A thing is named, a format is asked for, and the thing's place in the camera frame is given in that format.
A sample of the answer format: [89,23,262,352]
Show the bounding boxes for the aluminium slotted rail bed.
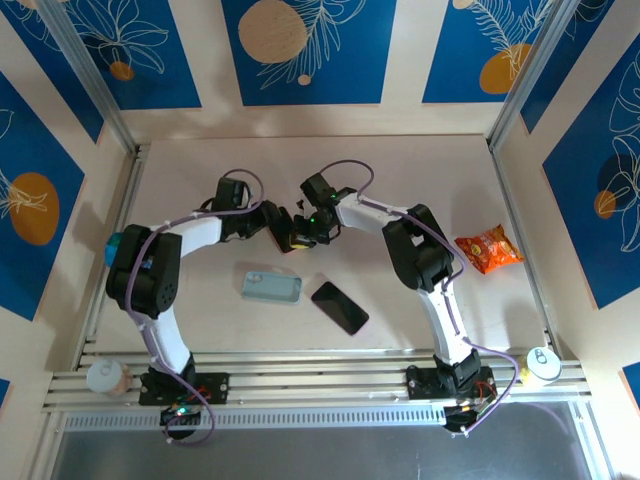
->
[42,349,594,414]

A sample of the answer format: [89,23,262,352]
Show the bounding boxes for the black phone in pink case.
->
[310,280,371,337]

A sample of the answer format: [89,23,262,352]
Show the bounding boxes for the aluminium side rail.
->
[487,139,564,359]
[72,142,153,371]

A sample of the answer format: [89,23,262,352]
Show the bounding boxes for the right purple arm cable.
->
[319,159,574,441]

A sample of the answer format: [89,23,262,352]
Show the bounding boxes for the yellow can with silver lid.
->
[522,345,564,387]

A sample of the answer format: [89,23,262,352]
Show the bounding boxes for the orange snack bag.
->
[453,223,525,275]

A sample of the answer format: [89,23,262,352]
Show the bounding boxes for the pink can with silver lid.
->
[85,357,134,399]

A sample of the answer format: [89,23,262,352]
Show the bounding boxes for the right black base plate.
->
[404,366,497,401]

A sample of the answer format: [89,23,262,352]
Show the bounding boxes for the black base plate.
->
[404,366,497,401]
[138,372,231,407]

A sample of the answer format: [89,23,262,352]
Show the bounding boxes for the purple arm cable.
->
[121,168,265,449]
[319,159,574,441]

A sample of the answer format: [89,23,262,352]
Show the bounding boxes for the light blue phone case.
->
[242,270,304,305]

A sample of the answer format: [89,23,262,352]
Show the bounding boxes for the grey metal panel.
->
[47,402,614,480]

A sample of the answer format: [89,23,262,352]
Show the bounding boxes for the perforated metal cable duct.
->
[63,407,447,432]

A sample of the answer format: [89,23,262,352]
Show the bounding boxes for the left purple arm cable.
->
[121,168,265,449]

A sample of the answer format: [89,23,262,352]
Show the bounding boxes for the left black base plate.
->
[138,372,231,407]

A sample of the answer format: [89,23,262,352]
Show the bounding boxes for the aluminium frame post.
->
[35,0,141,154]
[487,0,586,151]

